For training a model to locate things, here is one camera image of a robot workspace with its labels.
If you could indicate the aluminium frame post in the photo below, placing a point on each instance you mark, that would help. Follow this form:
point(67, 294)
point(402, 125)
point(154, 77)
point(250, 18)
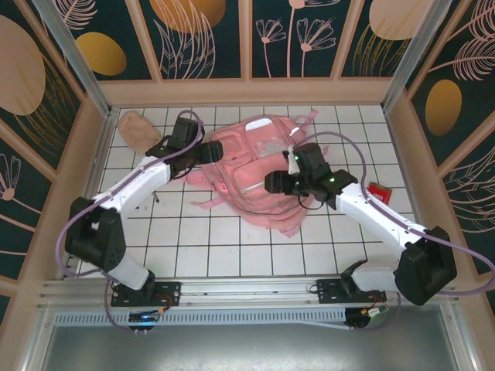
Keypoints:
point(412, 54)
point(79, 62)

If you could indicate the small red packet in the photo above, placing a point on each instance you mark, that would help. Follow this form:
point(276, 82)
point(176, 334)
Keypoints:
point(381, 192)

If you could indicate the grey metal panel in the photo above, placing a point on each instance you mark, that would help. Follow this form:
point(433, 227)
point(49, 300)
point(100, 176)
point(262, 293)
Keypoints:
point(247, 348)

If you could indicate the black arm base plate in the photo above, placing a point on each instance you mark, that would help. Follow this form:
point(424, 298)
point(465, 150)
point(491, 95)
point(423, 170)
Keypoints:
point(326, 293)
point(170, 290)

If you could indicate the aluminium table side rail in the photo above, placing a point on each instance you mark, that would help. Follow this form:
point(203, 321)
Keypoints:
point(100, 154)
point(394, 127)

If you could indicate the aluminium mounting rail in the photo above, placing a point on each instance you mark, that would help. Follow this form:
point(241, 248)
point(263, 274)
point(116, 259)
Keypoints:
point(247, 291)

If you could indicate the pink backpack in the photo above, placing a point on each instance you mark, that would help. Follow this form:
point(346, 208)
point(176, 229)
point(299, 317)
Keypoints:
point(239, 170)

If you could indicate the small controller circuit board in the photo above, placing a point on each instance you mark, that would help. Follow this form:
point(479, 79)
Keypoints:
point(371, 312)
point(145, 317)

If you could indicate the peach fabric pouch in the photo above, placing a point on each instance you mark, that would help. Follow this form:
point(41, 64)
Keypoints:
point(135, 127)

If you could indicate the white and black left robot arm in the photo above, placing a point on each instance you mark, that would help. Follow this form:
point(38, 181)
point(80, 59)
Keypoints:
point(127, 189)

